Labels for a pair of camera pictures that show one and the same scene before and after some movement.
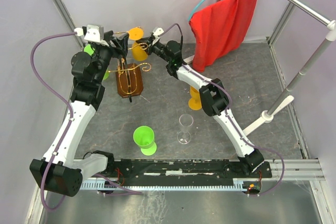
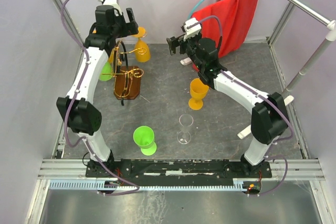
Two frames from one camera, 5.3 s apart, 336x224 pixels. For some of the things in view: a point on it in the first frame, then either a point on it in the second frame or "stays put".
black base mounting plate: [120, 170] stays put
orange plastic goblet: [195, 103] stays put
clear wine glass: [184, 136] stays put
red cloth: [219, 29] stays put
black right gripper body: [150, 45] -> [187, 46]
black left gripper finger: [121, 43] -> [130, 14]
